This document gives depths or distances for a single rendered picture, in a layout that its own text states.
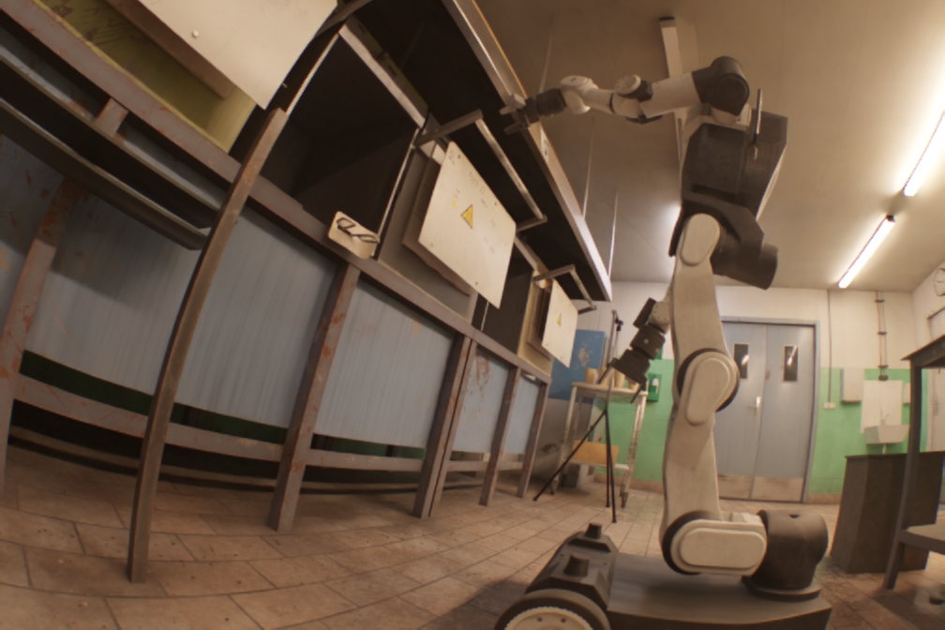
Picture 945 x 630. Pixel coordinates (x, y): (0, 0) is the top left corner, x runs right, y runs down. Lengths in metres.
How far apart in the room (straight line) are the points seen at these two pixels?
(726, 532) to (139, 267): 1.30
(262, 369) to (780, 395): 4.91
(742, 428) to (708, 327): 4.10
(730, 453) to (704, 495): 4.08
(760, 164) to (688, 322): 0.46
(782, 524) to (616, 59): 2.33
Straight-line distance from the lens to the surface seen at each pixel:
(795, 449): 5.18
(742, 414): 5.05
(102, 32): 0.98
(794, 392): 5.22
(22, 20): 0.99
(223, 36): 0.93
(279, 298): 1.13
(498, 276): 1.71
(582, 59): 2.58
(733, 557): 0.93
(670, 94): 1.15
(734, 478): 5.03
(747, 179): 1.12
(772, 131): 1.24
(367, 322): 1.36
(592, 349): 4.15
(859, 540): 2.04
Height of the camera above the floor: 0.47
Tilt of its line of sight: 19 degrees up
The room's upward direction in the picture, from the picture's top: 14 degrees clockwise
